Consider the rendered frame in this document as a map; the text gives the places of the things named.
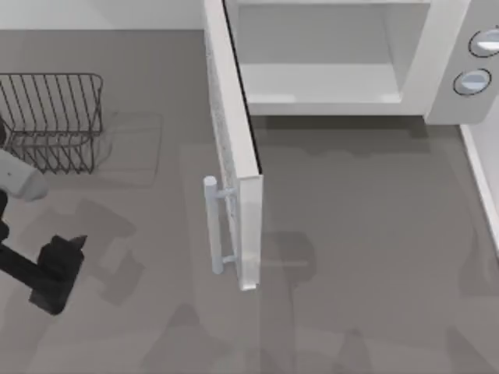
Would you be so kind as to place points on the white microwave door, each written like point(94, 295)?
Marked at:
point(230, 117)

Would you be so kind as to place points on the grey microwave knob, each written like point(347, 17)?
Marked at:
point(485, 43)
point(471, 82)

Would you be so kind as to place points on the pale grey rounded box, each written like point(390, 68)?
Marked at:
point(19, 175)

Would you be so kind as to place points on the pale microwave oven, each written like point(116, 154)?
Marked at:
point(436, 58)

